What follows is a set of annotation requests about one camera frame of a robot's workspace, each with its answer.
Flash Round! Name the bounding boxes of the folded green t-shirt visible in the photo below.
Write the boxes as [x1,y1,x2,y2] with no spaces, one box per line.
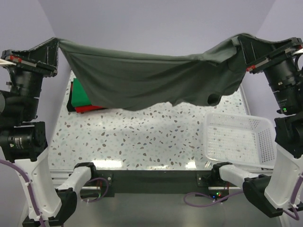
[71,78,91,107]

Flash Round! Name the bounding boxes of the folded black t-shirt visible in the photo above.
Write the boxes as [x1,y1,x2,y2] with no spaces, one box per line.
[66,88,76,113]

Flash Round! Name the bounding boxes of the white plastic basket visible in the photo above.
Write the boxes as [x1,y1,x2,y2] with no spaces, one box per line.
[203,112,276,169]

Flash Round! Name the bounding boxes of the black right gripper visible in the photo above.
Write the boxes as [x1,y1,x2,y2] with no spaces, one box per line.
[237,32,303,110]

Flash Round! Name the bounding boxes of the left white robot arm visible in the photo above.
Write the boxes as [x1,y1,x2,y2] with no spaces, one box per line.
[0,38,98,227]

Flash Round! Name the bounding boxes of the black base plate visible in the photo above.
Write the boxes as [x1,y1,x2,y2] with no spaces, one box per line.
[70,169,240,203]

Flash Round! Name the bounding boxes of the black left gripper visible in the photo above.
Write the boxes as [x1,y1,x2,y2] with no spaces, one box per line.
[2,35,60,116]

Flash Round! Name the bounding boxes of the grey t-shirt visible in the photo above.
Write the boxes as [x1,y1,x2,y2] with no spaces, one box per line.
[59,34,246,111]

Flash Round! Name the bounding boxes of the folded red t-shirt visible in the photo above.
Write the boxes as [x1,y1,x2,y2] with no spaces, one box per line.
[74,105,107,113]

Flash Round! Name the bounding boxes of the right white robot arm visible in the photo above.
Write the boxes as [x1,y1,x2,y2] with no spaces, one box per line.
[204,35,303,219]

